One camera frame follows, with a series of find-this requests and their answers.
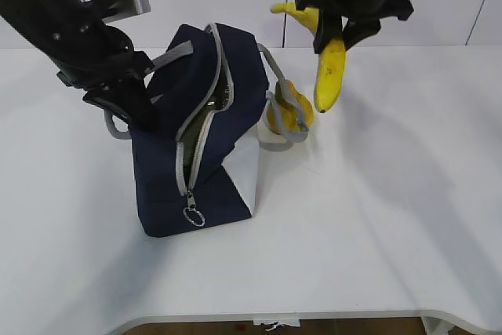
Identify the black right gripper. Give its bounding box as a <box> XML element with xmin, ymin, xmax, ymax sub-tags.
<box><xmin>295</xmin><ymin>0</ymin><xmax>414</xmax><ymax>53</ymax></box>

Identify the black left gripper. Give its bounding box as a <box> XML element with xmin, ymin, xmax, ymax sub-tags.
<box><xmin>41</xmin><ymin>16</ymin><xmax>158</xmax><ymax>131</ymax></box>

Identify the yellow banana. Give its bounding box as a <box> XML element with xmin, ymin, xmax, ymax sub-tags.
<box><xmin>270</xmin><ymin>2</ymin><xmax>346</xmax><ymax>113</ymax></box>

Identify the navy blue lunch bag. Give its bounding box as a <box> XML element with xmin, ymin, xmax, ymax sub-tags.
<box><xmin>104</xmin><ymin>23</ymin><xmax>309</xmax><ymax>238</ymax></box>

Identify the yellow pear fruit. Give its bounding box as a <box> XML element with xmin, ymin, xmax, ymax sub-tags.
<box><xmin>267</xmin><ymin>79</ymin><xmax>315</xmax><ymax>135</ymax></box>

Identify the green lid glass container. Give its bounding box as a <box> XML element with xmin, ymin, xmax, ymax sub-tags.
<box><xmin>181</xmin><ymin>96</ymin><xmax>220</xmax><ymax>178</ymax></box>

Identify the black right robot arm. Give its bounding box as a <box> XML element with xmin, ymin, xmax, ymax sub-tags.
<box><xmin>295</xmin><ymin>0</ymin><xmax>413</xmax><ymax>54</ymax></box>

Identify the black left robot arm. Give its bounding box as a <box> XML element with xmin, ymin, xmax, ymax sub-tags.
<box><xmin>1</xmin><ymin>0</ymin><xmax>157</xmax><ymax>130</ymax></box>

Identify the white tape scrap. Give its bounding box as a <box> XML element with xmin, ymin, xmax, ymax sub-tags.
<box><xmin>253</xmin><ymin>315</ymin><xmax>300</xmax><ymax>332</ymax></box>

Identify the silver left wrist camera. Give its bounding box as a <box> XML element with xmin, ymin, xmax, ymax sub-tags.
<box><xmin>98</xmin><ymin>0</ymin><xmax>151</xmax><ymax>24</ymax></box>

